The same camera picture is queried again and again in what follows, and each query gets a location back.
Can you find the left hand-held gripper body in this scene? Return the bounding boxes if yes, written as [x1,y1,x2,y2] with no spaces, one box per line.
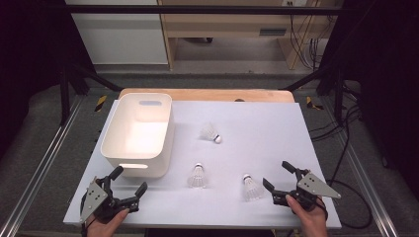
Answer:
[79,176,141,223]

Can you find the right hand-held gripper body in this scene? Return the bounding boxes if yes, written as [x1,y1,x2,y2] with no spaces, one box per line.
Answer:
[272,169,342,212]

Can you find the white plastic shuttlecock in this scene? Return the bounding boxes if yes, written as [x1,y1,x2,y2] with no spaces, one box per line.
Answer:
[199,121,223,145]
[241,173,266,202]
[187,162,210,190]

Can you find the white plastic storage bin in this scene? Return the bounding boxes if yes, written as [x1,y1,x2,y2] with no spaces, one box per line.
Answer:
[100,92,176,180]

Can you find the person's left hand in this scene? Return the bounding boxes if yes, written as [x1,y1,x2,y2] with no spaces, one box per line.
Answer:
[86,207,130,237]

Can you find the person's right hand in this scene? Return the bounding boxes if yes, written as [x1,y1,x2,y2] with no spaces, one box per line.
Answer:
[285,194,329,237]

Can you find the yellow black tape marker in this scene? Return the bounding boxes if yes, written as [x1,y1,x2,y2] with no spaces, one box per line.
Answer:
[305,96,324,112]
[94,95,109,113]

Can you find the black metal brace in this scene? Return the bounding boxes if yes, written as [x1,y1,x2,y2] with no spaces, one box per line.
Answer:
[281,64,334,92]
[69,62,124,93]

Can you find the wooden table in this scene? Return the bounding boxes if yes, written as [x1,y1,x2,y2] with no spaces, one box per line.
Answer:
[118,87,295,104]

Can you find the black curtain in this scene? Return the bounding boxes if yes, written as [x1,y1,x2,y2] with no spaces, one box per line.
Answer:
[0,0,97,161]
[319,0,419,200]

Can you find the white cabinet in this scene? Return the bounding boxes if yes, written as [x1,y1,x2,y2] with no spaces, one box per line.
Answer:
[64,0,170,65]

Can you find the light wooden desk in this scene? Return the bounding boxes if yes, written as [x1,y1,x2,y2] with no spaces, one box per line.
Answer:
[157,0,345,71]

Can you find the black metal crossbar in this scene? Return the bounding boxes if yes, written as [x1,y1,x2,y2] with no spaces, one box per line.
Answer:
[63,4,350,16]

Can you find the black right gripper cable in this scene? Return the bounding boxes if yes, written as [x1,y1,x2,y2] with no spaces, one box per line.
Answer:
[315,196,329,221]

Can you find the black looped floor cable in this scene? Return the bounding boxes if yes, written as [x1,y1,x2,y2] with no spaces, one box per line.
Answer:
[325,124,374,230]

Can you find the aluminium floor rail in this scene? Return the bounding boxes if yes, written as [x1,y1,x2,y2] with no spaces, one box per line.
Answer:
[319,97,400,237]
[0,95,85,237]

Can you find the black floor cables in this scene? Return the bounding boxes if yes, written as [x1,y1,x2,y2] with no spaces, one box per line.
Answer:
[309,104,364,143]

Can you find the black metal post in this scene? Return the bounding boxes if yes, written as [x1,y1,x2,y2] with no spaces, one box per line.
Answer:
[59,65,71,126]
[333,69,346,125]

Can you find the black hanging desk cables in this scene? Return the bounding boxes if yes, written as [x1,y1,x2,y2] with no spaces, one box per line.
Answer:
[288,13,323,71]

